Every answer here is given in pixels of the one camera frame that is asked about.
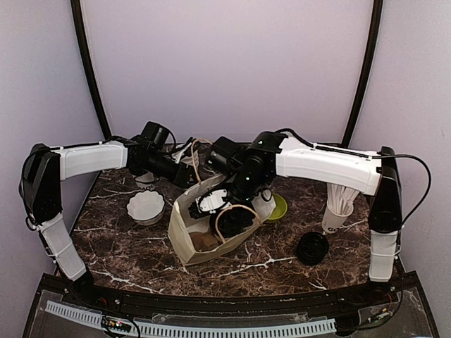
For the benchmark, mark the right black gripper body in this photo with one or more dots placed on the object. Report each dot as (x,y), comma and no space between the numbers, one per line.
(246,188)

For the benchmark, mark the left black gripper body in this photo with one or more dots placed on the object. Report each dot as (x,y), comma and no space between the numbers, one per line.
(153,166)

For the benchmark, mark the white paper cup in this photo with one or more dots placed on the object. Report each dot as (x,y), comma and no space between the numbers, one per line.
(144,181)

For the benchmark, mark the brown cardboard cup carrier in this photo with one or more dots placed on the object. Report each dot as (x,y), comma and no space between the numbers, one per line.
(204,241)

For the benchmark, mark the beige paper bag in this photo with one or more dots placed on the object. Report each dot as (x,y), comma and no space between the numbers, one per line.
(201,206)

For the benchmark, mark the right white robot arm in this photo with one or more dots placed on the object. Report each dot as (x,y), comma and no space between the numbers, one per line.
(373,173)

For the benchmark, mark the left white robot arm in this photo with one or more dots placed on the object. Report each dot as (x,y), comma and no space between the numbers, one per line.
(47,169)

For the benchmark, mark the green bowl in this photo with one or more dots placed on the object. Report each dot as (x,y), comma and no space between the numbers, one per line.
(279,211)

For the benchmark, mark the white scalloped bowl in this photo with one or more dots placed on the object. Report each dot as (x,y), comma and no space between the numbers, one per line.
(146,208)

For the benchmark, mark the stack of black lids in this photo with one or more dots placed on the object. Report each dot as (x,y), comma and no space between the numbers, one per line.
(312,248)

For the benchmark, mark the white cup holding straws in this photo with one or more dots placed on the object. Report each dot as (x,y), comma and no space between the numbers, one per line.
(333,220)

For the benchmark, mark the bundle of wrapped straws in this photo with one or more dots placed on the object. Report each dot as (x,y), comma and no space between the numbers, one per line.
(340,199)

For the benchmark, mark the black table edge rail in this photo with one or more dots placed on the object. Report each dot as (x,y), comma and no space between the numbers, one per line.
(402,295)

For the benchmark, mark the grey slotted cable duct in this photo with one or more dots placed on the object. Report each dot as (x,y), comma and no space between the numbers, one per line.
(190,326)

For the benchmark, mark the left black frame post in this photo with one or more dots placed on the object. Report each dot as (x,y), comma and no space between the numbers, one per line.
(83,46)

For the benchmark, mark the black frame post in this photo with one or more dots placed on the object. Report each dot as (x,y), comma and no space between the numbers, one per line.
(83,46)
(374,26)

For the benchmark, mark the right black frame post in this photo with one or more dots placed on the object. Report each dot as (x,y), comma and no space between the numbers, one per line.
(374,26)

